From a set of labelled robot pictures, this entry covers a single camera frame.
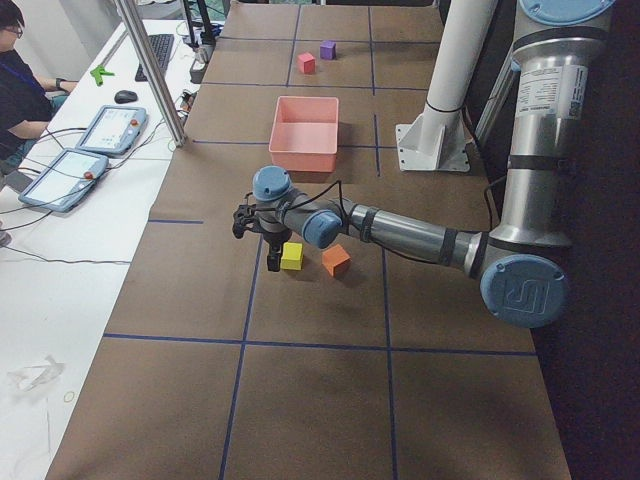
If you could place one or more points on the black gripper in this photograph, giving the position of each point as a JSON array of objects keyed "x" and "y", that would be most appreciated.
[{"x": 273, "y": 242}]

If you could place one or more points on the yellow foam block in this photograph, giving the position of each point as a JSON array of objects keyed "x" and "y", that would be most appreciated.
[{"x": 292, "y": 256}]

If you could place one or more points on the red foam block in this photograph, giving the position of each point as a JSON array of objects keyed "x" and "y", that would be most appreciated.
[{"x": 306, "y": 63}]

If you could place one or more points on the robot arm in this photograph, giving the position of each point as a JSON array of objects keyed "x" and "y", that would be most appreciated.
[{"x": 515, "y": 261}]

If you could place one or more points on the pink plastic bin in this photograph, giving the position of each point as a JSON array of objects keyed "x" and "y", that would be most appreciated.
[{"x": 304, "y": 135}]

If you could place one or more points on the orange foam block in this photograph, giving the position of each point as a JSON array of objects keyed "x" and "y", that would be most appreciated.
[{"x": 336, "y": 260}]

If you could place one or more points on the white mounting column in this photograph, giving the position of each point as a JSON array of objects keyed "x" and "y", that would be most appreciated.
[{"x": 435, "y": 140}]

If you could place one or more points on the upper teach pendant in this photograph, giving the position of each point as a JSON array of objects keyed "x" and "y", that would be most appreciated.
[{"x": 113, "y": 130}]

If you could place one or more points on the teach pendant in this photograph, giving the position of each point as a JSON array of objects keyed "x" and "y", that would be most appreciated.
[
  {"x": 65, "y": 181},
  {"x": 113, "y": 130}
]

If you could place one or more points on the purple foam block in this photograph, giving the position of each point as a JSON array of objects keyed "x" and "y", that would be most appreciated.
[{"x": 328, "y": 50}]

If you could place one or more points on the black computer mouse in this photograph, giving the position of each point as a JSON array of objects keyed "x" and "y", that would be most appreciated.
[{"x": 125, "y": 97}]

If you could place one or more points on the lower teach pendant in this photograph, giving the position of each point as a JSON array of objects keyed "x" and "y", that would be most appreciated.
[{"x": 65, "y": 181}]

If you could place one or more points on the black keyboard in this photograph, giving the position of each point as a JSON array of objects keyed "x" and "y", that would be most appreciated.
[{"x": 162, "y": 47}]

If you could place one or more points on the green plastic clamp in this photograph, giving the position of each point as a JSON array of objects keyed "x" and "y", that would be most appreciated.
[{"x": 99, "y": 73}]

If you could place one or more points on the seated person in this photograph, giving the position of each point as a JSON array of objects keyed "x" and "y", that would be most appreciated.
[{"x": 28, "y": 102}]

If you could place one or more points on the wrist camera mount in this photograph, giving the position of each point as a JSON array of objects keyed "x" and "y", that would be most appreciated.
[{"x": 245, "y": 219}]

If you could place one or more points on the aluminium frame post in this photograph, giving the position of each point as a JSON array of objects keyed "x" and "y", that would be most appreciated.
[{"x": 134, "y": 26}]

